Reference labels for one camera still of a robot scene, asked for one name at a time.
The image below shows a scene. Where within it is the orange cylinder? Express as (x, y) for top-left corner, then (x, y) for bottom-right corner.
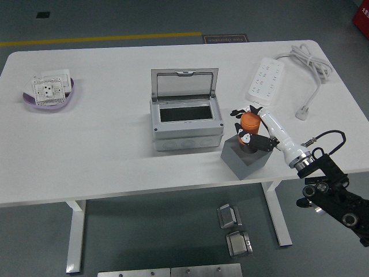
(238, 111), (262, 154)

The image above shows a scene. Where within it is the purple bowl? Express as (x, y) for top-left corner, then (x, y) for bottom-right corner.
(22, 76), (76, 110)

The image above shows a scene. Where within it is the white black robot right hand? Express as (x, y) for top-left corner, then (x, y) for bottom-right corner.
(230, 104), (307, 168)

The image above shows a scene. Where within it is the white power strip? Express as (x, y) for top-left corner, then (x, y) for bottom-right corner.
(244, 57), (285, 106)

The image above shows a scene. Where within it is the grey cube with round hole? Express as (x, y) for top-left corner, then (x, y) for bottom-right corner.
(220, 134), (273, 180)

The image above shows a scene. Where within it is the grey junction box clear lid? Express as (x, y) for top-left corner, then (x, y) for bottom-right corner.
(149, 68), (225, 153)

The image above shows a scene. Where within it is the grey metal plate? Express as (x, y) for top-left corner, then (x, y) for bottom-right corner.
(97, 268), (171, 277)

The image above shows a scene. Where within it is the white table leg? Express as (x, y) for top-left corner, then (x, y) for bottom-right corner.
(261, 181), (293, 248)
(65, 199), (87, 274)

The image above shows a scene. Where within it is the small metal block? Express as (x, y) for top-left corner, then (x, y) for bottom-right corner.
(216, 204), (243, 230)
(225, 230), (254, 257)

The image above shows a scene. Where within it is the red object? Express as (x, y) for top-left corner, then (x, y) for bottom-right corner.
(352, 0), (369, 44)

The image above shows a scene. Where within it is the white wall socket plate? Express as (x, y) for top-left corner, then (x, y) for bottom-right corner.
(40, 68), (73, 93)
(30, 77), (66, 105)

